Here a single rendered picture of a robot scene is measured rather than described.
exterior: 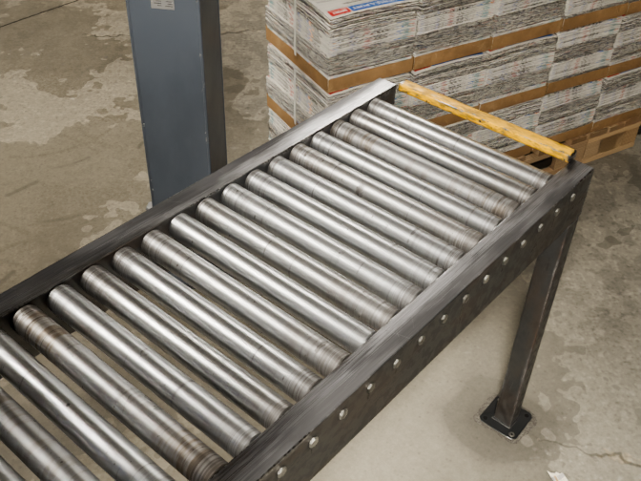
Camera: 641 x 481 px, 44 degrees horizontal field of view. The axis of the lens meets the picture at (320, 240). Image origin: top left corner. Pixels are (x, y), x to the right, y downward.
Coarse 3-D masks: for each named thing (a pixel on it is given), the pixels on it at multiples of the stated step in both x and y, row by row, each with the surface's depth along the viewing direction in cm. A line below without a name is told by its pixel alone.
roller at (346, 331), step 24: (192, 240) 141; (216, 240) 139; (216, 264) 140; (240, 264) 135; (264, 264) 135; (264, 288) 133; (288, 288) 131; (312, 312) 127; (336, 312) 127; (336, 336) 125; (360, 336) 123
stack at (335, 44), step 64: (320, 0) 214; (384, 0) 215; (448, 0) 223; (512, 0) 237; (576, 0) 251; (320, 64) 218; (384, 64) 225; (448, 64) 238; (512, 64) 252; (576, 64) 269; (448, 128) 254
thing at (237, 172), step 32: (352, 96) 180; (384, 96) 183; (320, 128) 169; (256, 160) 159; (192, 192) 150; (128, 224) 142; (160, 224) 143; (96, 256) 135; (32, 288) 129; (0, 320) 123; (32, 352) 132
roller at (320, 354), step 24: (144, 240) 140; (168, 240) 139; (168, 264) 137; (192, 264) 135; (216, 288) 131; (240, 288) 130; (240, 312) 128; (264, 312) 126; (288, 336) 123; (312, 336) 122; (312, 360) 121; (336, 360) 119
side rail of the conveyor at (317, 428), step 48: (576, 192) 158; (480, 240) 142; (528, 240) 148; (432, 288) 132; (480, 288) 138; (384, 336) 123; (432, 336) 130; (336, 384) 115; (384, 384) 122; (288, 432) 108; (336, 432) 116; (240, 480) 102; (288, 480) 110
